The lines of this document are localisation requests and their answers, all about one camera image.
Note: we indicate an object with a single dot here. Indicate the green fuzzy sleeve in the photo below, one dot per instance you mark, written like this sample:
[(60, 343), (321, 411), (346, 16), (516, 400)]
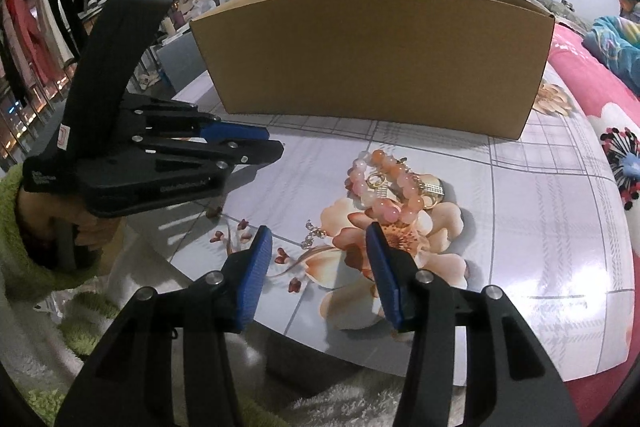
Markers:
[(49, 325)]

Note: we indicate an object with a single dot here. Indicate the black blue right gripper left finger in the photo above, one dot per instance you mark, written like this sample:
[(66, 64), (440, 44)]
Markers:
[(126, 381)]

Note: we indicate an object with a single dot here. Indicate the hanging clothes rack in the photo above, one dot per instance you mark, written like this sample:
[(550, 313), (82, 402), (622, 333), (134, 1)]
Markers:
[(41, 44)]

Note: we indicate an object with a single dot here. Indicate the brown cardboard box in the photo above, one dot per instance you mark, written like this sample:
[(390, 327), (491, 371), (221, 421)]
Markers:
[(466, 65)]

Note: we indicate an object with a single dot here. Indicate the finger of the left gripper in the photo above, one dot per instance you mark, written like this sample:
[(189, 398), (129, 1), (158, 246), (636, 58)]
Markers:
[(151, 122), (174, 157)]

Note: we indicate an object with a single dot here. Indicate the pink floral blanket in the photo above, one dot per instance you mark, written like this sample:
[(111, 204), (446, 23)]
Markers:
[(607, 104)]

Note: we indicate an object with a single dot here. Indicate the floral white table mat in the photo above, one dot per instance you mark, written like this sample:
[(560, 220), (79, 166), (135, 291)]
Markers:
[(539, 217)]

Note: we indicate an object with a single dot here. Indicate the gold abacus charm keychain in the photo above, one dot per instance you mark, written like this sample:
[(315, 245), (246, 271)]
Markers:
[(408, 183)]

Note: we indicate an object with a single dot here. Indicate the hand holding other gripper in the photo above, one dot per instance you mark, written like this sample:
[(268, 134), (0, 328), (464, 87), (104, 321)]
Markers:
[(59, 233)]

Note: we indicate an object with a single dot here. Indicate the small silver crystal earring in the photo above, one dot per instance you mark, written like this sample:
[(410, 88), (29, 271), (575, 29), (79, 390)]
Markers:
[(314, 234)]

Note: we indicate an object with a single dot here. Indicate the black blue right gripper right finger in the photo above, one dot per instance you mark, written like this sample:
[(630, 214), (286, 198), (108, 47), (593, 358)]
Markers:
[(510, 380)]

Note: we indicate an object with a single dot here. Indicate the blue patterned quilt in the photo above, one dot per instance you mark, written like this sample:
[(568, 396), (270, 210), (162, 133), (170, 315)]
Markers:
[(614, 42)]

